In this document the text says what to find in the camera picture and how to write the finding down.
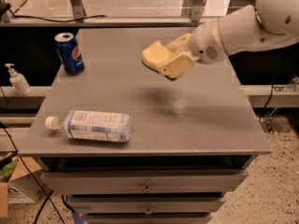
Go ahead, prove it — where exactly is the clear plastic water bottle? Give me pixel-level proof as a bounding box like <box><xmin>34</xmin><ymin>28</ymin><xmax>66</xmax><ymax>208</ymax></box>
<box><xmin>45</xmin><ymin>110</ymin><xmax>131</xmax><ymax>143</ymax></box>

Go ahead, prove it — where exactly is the top grey drawer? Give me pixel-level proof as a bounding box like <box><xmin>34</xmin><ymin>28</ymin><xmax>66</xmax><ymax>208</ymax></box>
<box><xmin>41</xmin><ymin>170</ymin><xmax>249</xmax><ymax>195</ymax></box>

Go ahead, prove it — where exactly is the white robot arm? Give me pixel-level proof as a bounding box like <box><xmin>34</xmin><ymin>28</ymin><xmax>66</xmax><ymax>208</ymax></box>
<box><xmin>156</xmin><ymin>0</ymin><xmax>299</xmax><ymax>79</ymax></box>

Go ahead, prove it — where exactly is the blue pepsi can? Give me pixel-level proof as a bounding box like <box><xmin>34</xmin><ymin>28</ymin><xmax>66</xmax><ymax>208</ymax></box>
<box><xmin>54</xmin><ymin>33</ymin><xmax>84</xmax><ymax>75</ymax></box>

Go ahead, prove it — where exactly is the black cable on shelf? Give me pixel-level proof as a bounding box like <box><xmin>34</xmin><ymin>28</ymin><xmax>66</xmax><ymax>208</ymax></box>
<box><xmin>8</xmin><ymin>13</ymin><xmax>107</xmax><ymax>23</ymax></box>

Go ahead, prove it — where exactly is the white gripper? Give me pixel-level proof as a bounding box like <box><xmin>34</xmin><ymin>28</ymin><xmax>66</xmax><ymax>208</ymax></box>
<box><xmin>157</xmin><ymin>20</ymin><xmax>228</xmax><ymax>78</ymax></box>

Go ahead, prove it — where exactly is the bottom grey drawer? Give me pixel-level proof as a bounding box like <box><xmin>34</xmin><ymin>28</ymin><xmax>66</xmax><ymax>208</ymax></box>
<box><xmin>85</xmin><ymin>214</ymin><xmax>211</xmax><ymax>224</ymax></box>

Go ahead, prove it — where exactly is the white pump dispenser bottle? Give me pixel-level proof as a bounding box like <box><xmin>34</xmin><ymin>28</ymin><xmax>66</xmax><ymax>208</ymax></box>
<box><xmin>5</xmin><ymin>63</ymin><xmax>32</xmax><ymax>96</ymax></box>

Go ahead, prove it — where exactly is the yellow sponge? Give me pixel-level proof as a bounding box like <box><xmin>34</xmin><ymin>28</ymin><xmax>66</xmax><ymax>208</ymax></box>
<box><xmin>141</xmin><ymin>40</ymin><xmax>179</xmax><ymax>80</ymax></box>

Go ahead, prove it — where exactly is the grey metal shelf frame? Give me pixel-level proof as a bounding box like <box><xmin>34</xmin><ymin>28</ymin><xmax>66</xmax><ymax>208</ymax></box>
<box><xmin>1</xmin><ymin>0</ymin><xmax>256</xmax><ymax>26</ymax></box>

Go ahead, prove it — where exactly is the middle grey drawer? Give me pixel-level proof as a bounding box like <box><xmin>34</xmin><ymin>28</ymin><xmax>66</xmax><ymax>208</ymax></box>
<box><xmin>68</xmin><ymin>195</ymin><xmax>224</xmax><ymax>214</ymax></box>

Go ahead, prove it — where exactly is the green packet in box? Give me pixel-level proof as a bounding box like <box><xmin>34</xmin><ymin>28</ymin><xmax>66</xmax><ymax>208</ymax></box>
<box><xmin>0</xmin><ymin>160</ymin><xmax>19</xmax><ymax>182</ymax></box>

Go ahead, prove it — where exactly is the grey drawer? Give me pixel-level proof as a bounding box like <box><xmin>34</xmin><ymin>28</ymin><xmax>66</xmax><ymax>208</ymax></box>
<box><xmin>41</xmin><ymin>170</ymin><xmax>249</xmax><ymax>195</ymax></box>
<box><xmin>68</xmin><ymin>195</ymin><xmax>224</xmax><ymax>214</ymax></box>
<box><xmin>85</xmin><ymin>214</ymin><xmax>211</xmax><ymax>224</ymax></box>

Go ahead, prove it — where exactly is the grey drawer cabinet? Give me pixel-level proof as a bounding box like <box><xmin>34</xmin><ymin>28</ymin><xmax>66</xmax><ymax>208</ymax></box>
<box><xmin>19</xmin><ymin>27</ymin><xmax>273</xmax><ymax>224</ymax></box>

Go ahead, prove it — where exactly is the black cable on floor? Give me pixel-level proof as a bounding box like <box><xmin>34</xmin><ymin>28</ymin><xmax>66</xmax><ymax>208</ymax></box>
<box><xmin>0</xmin><ymin>121</ymin><xmax>66</xmax><ymax>224</ymax></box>

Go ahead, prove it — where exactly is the cardboard box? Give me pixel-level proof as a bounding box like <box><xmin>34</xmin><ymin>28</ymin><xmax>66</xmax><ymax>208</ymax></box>
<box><xmin>0</xmin><ymin>157</ymin><xmax>42</xmax><ymax>219</ymax></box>

